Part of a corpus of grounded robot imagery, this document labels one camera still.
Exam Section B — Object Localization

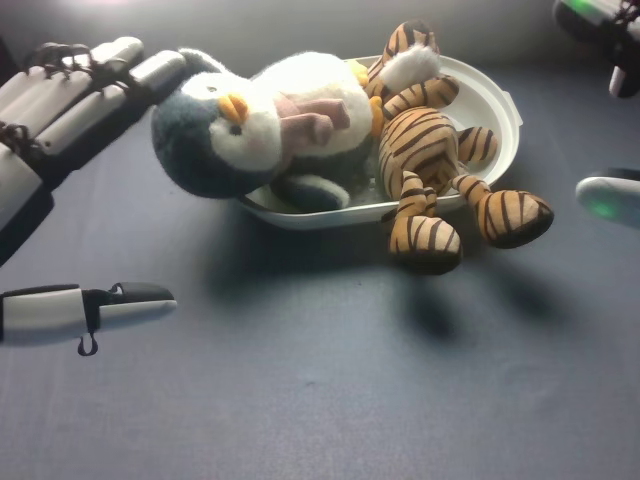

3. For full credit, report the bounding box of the white perforated plastic basket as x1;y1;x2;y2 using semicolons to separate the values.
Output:
237;53;526;232

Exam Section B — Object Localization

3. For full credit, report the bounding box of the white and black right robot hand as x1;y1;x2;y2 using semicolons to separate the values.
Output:
552;0;640;232

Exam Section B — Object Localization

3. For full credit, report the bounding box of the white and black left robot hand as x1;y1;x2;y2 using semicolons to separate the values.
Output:
0;35;188;357

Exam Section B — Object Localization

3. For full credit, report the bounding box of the plush penguin toy with pink scarf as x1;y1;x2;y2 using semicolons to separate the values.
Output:
149;47;384;212

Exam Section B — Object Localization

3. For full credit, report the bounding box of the striped plush tiger toy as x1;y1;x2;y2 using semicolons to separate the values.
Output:
362;19;556;277

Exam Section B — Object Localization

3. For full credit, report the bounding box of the grey table cloth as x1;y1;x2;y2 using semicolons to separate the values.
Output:
0;47;640;480

